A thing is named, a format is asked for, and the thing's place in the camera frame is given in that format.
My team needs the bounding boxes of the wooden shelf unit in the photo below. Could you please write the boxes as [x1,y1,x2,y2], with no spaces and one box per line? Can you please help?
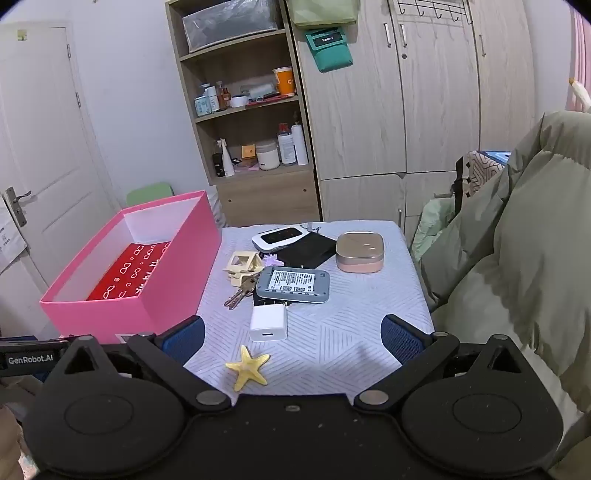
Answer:
[165,0,321,228]

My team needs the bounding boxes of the metal hook rack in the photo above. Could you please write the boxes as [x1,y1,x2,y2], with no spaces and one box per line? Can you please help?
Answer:
[396,0,474,25]

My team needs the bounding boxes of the teal fabric pouch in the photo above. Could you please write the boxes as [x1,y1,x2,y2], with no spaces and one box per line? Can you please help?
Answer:
[304,27,354,73]

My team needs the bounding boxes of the white tube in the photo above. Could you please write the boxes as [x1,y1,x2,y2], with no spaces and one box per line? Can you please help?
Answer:
[218,138,236,178]

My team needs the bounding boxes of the tall white bottle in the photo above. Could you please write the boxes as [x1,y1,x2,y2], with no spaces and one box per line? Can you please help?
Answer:
[291,122,309,167]

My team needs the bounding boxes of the white portable router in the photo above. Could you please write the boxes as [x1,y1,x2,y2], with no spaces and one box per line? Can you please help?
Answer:
[252,225,311,253]

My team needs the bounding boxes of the beige hair claw clip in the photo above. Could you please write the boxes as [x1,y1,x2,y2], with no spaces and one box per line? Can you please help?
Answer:
[223,250,265,283]

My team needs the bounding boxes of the clear plastic storage bag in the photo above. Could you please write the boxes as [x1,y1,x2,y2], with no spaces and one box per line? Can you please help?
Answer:
[181,0,283,52]

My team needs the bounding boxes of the white door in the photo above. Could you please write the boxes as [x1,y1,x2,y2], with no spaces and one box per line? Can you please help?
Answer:
[0,21,121,287]

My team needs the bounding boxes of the light green bag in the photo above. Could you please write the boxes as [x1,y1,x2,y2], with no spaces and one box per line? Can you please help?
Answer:
[285,0,361,27]

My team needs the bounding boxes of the yellow starfish hair clip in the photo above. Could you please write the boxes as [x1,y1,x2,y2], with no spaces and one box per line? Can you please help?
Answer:
[225,345,271,393]

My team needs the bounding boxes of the white plush toy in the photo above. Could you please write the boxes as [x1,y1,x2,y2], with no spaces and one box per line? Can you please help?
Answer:
[569,78,591,112]

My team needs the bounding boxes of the white jar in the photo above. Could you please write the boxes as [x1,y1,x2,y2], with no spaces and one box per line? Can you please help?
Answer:
[255,141,280,171]

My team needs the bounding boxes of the metal door handle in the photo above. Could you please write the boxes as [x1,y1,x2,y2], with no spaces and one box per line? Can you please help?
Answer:
[4,187,32,227]

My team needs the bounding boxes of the black square wallet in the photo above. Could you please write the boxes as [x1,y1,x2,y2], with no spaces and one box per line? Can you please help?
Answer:
[276,232,338,270]

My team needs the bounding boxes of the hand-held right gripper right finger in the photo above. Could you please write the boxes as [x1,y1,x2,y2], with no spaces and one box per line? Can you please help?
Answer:
[353,314,543,414]

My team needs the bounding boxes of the pink cardboard box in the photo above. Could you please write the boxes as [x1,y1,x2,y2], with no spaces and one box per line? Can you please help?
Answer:
[39,191,222,344]

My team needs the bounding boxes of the orange paper cup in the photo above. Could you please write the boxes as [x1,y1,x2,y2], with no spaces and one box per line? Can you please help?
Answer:
[272,66,296,97]

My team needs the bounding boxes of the white bottle red cap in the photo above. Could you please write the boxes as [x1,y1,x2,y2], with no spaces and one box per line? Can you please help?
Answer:
[277,124,297,166]

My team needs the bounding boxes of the green folding table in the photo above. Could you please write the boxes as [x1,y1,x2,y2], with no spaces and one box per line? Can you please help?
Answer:
[126,181,175,208]

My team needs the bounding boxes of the white charger plug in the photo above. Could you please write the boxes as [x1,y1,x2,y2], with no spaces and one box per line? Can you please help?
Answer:
[249,305,288,343]

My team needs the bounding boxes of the beige square case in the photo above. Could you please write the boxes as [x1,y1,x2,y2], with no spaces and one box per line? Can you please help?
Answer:
[335,232,386,274]

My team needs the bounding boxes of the printed white paper bag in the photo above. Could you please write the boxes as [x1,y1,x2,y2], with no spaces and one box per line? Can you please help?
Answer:
[0,203,28,273]

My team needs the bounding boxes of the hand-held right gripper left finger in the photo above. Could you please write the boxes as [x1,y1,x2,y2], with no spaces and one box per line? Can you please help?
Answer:
[39,316,232,414]

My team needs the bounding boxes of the pink curtain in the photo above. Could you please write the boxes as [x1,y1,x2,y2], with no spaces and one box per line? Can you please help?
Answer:
[566,9,591,114]

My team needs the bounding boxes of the bunch of keys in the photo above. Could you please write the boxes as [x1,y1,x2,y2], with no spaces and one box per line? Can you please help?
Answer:
[224,273,259,311]

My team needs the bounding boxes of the olive puffer jacket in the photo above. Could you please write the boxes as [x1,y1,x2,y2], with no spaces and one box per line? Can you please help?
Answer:
[418,111,591,480]

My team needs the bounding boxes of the light wooden wardrobe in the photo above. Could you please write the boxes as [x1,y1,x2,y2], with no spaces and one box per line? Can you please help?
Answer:
[281,0,541,236]

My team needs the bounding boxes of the geometric patterned bag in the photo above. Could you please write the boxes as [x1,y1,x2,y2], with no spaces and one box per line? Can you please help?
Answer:
[455,150,511,204]

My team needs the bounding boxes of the light green cloth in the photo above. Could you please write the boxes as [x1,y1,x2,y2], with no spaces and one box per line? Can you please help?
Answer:
[410,198,455,264]

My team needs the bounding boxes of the grey portable router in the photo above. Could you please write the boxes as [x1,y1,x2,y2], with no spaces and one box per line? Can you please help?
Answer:
[255,266,331,305]

